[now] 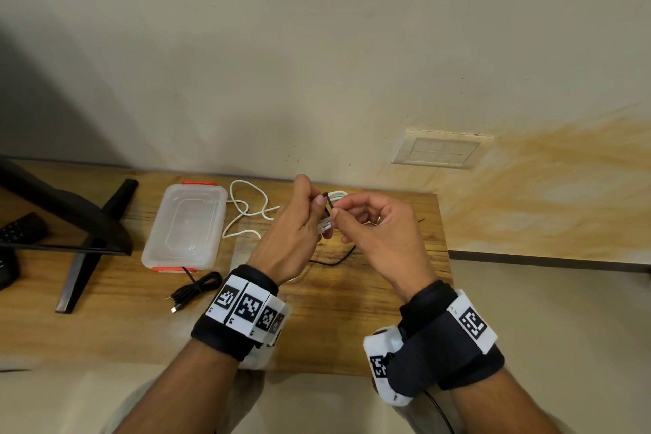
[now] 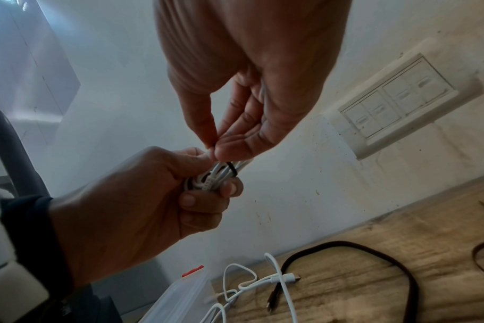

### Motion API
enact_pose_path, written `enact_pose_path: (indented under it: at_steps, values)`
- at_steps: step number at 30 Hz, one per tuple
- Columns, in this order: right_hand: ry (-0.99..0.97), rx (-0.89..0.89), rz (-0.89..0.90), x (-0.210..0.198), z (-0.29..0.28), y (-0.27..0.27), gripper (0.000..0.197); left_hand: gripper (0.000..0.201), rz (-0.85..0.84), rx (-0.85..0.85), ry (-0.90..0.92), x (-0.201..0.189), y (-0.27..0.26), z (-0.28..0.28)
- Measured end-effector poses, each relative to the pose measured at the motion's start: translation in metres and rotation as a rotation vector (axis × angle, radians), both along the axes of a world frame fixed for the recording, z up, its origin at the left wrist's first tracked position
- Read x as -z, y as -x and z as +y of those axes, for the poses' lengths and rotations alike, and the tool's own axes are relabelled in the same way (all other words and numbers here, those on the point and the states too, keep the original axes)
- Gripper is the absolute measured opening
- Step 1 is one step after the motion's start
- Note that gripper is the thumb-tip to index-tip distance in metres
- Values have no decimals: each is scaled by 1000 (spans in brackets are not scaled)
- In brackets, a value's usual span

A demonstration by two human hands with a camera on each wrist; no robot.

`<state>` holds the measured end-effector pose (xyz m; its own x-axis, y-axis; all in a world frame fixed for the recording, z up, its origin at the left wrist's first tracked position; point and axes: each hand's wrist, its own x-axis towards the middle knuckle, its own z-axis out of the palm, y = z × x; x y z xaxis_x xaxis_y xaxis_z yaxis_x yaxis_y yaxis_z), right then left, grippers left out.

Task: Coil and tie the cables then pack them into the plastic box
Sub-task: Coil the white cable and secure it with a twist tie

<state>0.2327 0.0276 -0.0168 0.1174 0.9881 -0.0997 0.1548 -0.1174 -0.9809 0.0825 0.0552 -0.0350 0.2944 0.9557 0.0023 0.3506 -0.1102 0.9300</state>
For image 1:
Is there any black television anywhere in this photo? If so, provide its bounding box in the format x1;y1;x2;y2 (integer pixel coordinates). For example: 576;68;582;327
0;154;135;257

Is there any beige wall plate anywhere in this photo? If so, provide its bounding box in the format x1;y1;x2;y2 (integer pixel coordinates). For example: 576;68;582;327
391;128;496;170

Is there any person's left forearm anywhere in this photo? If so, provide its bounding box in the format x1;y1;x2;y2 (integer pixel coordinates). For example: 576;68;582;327
113;338;241;434

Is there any black camera cable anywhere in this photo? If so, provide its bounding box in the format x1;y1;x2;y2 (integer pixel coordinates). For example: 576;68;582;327
424;388;456;434

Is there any black remote control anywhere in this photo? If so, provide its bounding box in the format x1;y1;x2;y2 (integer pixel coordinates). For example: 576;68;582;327
0;247;21;292

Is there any person's left hand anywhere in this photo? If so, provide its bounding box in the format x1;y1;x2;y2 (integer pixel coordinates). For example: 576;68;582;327
245;174;337;289

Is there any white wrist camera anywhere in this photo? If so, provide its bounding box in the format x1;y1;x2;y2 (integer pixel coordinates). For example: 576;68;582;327
238;330;279;372
362;326;414;408

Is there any person's right forearm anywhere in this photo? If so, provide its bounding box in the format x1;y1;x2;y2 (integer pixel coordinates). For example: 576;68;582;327
449;366;561;434

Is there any transparent plastic box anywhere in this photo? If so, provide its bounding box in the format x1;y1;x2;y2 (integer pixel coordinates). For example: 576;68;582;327
140;180;229;274

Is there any black USB cable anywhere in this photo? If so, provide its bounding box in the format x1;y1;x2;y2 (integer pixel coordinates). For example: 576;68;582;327
166;265;224;315
307;243;357;269

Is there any white charging cable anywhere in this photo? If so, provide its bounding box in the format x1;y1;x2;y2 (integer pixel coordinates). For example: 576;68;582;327
221;179;308;283

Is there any person's right hand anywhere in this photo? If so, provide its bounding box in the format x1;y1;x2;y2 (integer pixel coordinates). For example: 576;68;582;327
330;190;440;304

